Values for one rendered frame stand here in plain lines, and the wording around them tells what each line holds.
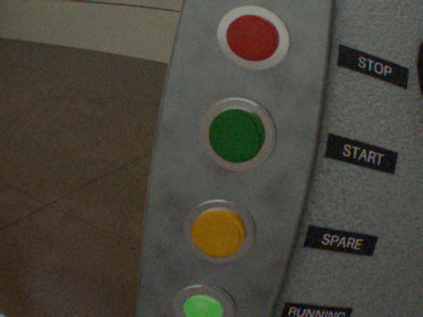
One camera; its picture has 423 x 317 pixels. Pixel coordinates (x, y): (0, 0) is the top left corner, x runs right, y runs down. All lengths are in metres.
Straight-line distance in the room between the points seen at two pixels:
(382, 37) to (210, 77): 0.10
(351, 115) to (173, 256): 0.12
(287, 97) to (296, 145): 0.02
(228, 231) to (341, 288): 0.08
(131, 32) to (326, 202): 6.94
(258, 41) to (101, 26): 7.12
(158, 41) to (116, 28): 0.46
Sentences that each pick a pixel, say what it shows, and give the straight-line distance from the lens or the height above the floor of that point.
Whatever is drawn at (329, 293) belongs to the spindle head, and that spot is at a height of 1.32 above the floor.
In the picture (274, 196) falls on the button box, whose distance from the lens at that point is 0.45.
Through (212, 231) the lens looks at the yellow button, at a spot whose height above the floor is 1.36.
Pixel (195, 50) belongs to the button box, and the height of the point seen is 1.44.
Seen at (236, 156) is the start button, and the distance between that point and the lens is 0.44.
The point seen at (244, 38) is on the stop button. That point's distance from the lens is 0.42.
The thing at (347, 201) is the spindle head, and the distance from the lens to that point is 0.46.
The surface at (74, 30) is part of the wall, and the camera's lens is 7.72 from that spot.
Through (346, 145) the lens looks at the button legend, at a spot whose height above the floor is 1.41.
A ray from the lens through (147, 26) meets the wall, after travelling 7.30.
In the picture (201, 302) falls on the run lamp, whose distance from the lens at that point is 0.47.
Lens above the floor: 1.52
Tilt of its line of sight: 18 degrees down
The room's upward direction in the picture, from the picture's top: 10 degrees clockwise
